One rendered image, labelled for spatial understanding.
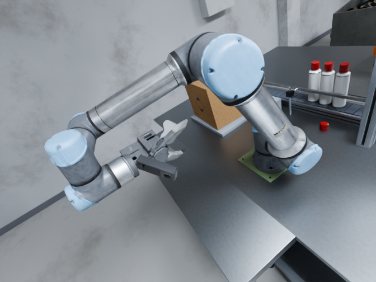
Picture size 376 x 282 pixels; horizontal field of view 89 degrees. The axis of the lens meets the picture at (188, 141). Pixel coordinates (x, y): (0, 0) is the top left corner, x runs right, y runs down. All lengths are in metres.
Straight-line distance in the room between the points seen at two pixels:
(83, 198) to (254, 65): 0.47
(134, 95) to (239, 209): 0.56
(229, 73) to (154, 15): 2.42
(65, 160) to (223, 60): 0.37
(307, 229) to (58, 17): 2.59
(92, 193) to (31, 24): 2.24
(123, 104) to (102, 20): 2.13
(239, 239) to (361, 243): 0.34
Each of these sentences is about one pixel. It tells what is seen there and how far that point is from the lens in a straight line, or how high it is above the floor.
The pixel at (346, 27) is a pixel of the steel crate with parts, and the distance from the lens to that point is 3.66.
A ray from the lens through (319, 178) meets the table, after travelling 0.90.
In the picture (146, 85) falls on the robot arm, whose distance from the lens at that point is 0.52.
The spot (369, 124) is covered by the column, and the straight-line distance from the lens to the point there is 0.99.
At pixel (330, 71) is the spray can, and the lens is 1.13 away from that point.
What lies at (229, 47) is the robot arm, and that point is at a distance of 0.39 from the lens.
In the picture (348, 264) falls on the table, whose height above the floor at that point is 0.83.
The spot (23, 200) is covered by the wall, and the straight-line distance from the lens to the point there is 3.23.
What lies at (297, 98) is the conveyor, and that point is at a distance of 1.27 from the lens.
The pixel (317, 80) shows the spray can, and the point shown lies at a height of 1.00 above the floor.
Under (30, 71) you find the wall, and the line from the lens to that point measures 2.62.
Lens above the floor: 1.51
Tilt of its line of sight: 35 degrees down
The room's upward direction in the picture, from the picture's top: 23 degrees counter-clockwise
